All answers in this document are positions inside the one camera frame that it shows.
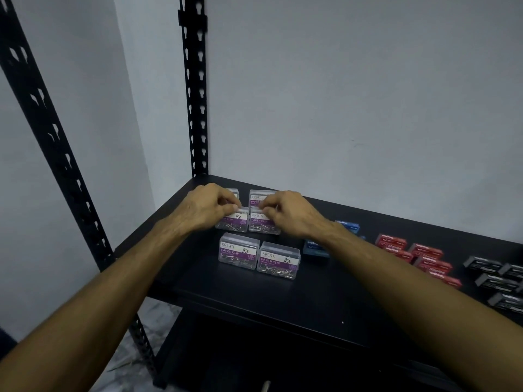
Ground person's left hand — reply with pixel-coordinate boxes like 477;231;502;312
168;183;242;238

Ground person's right hand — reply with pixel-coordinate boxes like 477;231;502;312
259;190;335;242

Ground clear paperclip box purple label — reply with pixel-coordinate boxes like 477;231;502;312
215;207;250;233
248;206;282;235

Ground person's right forearm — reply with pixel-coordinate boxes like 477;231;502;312
315;222;523;392

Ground person's left forearm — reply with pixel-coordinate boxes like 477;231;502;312
0;217;193;392

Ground group of clear paperclip boxes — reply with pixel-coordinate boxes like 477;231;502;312
218;188;302;281

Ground blue staples box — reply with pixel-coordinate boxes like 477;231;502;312
303;239;330;260
335;219;363;234

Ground black rack shelf board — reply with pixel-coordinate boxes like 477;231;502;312
110;174;523;392

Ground black lower rack shelf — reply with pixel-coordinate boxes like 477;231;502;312
153;310;450;392

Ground grey staples box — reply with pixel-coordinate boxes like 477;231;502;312
487;292;523;313
463;255;504;272
475;274;520;293
498;263;523;281

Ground black perforated rack post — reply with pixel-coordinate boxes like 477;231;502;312
177;0;210;179
0;0;159;380

